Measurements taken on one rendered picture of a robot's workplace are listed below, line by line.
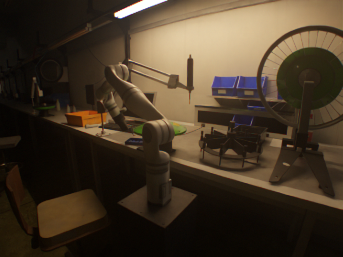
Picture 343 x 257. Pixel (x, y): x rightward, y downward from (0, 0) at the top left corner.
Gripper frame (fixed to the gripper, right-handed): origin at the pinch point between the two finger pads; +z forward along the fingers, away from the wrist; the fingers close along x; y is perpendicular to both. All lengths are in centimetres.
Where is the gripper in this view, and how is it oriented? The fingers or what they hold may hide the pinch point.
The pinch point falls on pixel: (133, 135)
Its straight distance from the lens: 128.6
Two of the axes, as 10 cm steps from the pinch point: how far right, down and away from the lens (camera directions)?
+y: -8.6, 4.9, -0.9
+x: 2.2, 2.2, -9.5
